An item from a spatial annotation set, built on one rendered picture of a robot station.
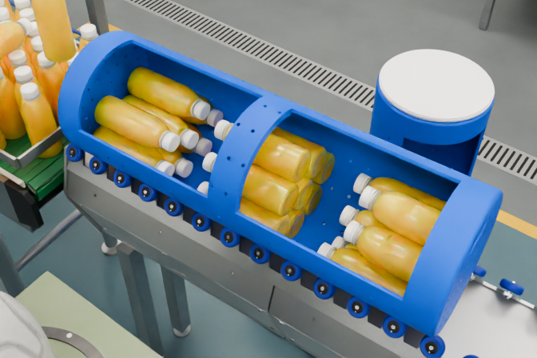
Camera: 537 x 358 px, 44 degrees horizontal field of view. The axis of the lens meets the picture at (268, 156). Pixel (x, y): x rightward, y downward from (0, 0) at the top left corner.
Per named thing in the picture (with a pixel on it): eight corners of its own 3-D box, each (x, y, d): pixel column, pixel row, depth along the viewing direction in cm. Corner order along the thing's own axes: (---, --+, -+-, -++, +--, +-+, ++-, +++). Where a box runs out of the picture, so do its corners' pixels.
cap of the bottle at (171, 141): (164, 152, 139) (170, 156, 138) (159, 141, 136) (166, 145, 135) (175, 139, 141) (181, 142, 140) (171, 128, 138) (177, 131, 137)
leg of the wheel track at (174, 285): (183, 340, 227) (163, 223, 183) (170, 332, 230) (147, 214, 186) (193, 328, 231) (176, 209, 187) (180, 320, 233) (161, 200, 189)
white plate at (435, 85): (356, 78, 163) (355, 81, 164) (446, 136, 148) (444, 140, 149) (428, 36, 176) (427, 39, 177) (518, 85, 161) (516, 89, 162)
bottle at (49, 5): (58, 67, 147) (41, -6, 134) (38, 56, 150) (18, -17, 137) (83, 53, 151) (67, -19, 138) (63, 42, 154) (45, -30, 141)
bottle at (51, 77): (54, 129, 170) (37, 73, 157) (45, 114, 174) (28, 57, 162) (80, 120, 173) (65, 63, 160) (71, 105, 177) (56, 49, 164)
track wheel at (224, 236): (240, 232, 135) (244, 231, 137) (222, 222, 137) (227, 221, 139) (232, 252, 136) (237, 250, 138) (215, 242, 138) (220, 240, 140)
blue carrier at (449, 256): (425, 364, 120) (447, 288, 98) (78, 171, 155) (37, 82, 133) (486, 248, 135) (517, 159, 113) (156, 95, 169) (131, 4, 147)
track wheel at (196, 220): (211, 216, 138) (216, 215, 140) (193, 207, 140) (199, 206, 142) (204, 236, 139) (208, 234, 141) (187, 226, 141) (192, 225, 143)
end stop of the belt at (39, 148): (22, 168, 153) (19, 159, 151) (20, 167, 154) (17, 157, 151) (139, 79, 177) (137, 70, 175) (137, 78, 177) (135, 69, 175)
